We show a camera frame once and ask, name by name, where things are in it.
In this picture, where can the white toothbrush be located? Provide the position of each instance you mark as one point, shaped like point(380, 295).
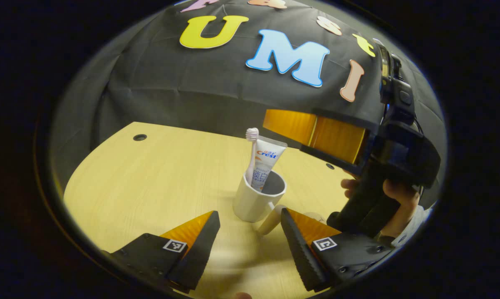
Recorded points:
point(252, 158)

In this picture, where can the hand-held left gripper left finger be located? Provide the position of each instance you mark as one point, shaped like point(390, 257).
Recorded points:
point(200, 249)

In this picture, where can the light wooden desktop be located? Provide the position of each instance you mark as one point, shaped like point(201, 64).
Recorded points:
point(150, 178)

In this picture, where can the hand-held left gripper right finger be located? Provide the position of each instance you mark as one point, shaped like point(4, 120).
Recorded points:
point(300, 253)

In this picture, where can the white toothpaste tube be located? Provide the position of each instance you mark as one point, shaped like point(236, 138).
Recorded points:
point(268, 158)

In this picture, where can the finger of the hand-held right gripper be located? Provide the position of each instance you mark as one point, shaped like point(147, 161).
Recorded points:
point(289, 126)
point(341, 141)

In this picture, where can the white cup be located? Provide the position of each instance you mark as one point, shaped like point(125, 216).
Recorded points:
point(250, 203)

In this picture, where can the black backdrop cloth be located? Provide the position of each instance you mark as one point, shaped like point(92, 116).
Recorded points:
point(192, 91)

